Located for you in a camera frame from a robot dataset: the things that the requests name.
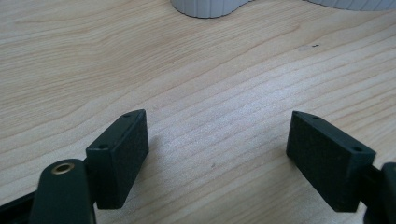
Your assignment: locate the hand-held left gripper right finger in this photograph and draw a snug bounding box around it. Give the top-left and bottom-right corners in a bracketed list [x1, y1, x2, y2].
[286, 110, 377, 214]

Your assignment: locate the white ribbed container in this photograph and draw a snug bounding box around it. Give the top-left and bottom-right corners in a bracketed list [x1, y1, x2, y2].
[170, 0, 255, 19]

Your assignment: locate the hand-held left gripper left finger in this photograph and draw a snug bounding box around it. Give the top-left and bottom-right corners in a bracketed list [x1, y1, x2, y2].
[85, 108, 150, 210]

